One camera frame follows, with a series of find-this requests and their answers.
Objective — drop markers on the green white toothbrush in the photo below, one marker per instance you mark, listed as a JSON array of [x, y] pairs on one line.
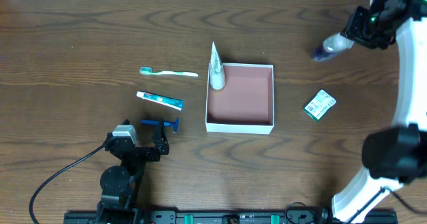
[[149, 71]]

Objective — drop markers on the green white toothpaste tube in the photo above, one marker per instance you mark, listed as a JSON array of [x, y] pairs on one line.
[[162, 100]]

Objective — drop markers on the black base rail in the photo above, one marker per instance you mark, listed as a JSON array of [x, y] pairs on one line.
[[178, 217]]

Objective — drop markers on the white cone tube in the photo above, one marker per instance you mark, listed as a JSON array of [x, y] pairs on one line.
[[217, 78]]

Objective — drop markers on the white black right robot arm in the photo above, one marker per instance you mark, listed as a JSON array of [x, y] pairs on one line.
[[391, 158]]

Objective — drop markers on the blue disposable razor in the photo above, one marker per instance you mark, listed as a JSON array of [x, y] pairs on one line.
[[173, 124]]

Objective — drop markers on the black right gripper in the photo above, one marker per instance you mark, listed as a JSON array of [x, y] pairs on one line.
[[355, 24]]

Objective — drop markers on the green white small packet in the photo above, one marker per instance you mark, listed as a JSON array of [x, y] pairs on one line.
[[319, 105]]

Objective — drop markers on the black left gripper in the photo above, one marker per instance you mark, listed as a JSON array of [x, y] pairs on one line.
[[143, 151]]

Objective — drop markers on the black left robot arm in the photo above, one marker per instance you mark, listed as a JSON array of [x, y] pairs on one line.
[[121, 183]]

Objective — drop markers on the clear pump soap bottle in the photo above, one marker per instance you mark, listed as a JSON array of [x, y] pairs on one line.
[[332, 47]]

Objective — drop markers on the white box pink interior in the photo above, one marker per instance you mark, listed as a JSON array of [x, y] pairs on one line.
[[246, 104]]

